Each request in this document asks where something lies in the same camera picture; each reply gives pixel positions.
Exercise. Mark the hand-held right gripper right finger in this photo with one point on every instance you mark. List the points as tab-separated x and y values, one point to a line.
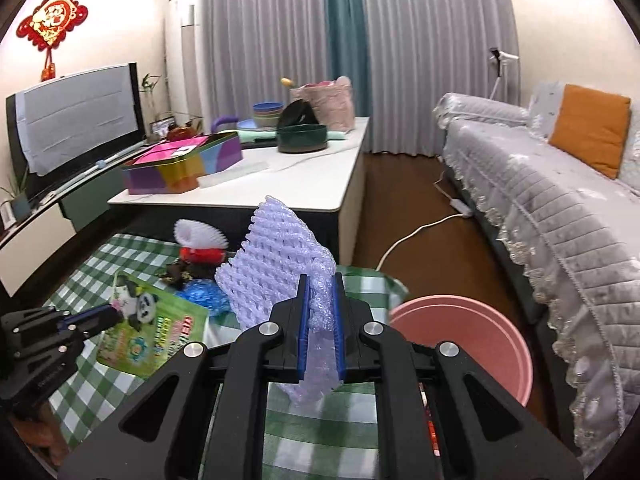
339	325

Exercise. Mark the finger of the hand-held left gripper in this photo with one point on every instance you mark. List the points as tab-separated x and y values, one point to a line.
102	331
90	316

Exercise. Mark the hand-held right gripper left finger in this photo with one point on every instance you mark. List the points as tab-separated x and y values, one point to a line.
301	325

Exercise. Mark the green panda print pouch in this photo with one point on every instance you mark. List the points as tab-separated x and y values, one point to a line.
160	330

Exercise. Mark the purple foam fruit net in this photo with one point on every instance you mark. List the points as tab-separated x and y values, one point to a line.
280	260

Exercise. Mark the blue crinkled plastic wrapper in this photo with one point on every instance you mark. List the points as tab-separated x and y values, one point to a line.
205	297

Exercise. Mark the pink trash bin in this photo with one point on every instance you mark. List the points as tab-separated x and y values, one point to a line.
475	340

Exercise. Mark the red plastic bag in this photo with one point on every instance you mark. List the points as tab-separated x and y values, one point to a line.
431	435

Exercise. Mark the person's left hand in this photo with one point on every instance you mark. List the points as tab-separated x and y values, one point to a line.
40	430

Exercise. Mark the dark floral packet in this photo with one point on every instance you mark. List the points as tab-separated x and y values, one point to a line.
175	272

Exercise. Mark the television stand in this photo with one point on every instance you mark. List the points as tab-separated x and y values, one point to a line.
30	240

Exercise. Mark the green checkered tablecloth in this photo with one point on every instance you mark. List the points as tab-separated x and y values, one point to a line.
320	440

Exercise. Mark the small red wrapper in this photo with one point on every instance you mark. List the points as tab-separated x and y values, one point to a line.
200	255

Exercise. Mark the small plant blue pot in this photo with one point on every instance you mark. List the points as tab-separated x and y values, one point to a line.
19	202

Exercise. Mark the white foam fruit net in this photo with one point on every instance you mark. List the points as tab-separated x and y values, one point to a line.
197	234

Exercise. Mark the white top coffee table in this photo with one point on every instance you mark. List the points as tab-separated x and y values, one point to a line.
300	180

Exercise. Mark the white rod blue grip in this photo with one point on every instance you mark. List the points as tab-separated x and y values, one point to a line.
100	163

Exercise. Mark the colorful tin box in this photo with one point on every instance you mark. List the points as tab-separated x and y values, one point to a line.
165	170

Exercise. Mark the white power strip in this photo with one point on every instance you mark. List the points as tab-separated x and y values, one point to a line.
461	207

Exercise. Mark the green round tin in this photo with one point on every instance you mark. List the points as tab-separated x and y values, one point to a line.
302	140

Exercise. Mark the mint green tray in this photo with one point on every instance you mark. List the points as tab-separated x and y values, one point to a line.
250	136

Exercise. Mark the brown teapot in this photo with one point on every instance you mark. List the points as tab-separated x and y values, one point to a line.
180	132

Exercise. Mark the covered television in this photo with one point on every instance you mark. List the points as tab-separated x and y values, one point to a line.
75	110

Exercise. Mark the blue plate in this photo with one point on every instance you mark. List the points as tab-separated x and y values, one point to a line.
246	124

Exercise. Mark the black bag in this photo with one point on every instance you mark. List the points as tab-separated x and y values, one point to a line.
297	112

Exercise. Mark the stack of coloured bowls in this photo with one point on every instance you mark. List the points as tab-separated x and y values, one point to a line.
267	112

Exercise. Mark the bamboo plant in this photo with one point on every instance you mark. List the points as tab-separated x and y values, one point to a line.
152	105

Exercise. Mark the pink lace basket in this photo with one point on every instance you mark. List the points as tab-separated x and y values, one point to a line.
330	105

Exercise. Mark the grey quilted sofa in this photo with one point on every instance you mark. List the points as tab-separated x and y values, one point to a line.
550	210

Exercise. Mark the yellow artificial flower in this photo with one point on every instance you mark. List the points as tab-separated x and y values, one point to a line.
286	82

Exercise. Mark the white standing air conditioner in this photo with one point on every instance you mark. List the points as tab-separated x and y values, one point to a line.
182	60

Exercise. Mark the teal curtain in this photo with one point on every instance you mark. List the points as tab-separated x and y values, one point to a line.
347	35

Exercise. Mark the grey curtain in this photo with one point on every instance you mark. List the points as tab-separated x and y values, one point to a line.
260	25
435	50

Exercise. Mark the orange cushion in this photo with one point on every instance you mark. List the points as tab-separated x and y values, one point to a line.
590	130

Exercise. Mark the small photo frame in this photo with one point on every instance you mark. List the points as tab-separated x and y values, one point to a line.
162	127

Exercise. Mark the red knot wall ornament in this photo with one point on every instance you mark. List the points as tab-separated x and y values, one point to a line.
52	20

